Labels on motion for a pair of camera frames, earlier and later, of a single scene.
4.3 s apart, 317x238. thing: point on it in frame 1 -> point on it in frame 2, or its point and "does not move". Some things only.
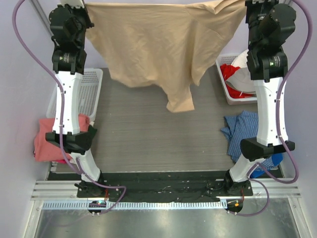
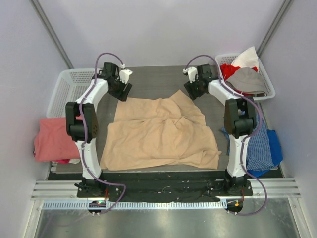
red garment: (227, 70) does not move
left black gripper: (80, 13) -> (123, 89)
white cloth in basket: (240, 61) does not move
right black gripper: (254, 8) -> (194, 88)
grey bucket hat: (241, 81) does not move
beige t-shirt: (169, 45) -> (162, 132)
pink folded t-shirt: (45, 150) does not move
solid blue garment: (276, 158) does not move
